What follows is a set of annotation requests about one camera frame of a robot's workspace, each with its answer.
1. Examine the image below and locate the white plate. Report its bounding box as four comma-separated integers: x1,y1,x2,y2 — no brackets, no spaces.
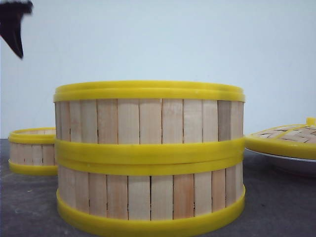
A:
245,148,316,178

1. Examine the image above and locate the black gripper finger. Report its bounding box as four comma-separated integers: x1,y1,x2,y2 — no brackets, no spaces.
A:
0,0,33,59

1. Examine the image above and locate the bamboo steamer basket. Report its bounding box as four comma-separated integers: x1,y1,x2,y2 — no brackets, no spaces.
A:
53,79,246,165
8,127,57,176
57,163,245,237

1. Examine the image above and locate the woven bamboo steamer lid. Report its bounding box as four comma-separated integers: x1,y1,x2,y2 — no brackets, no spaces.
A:
245,117,316,160

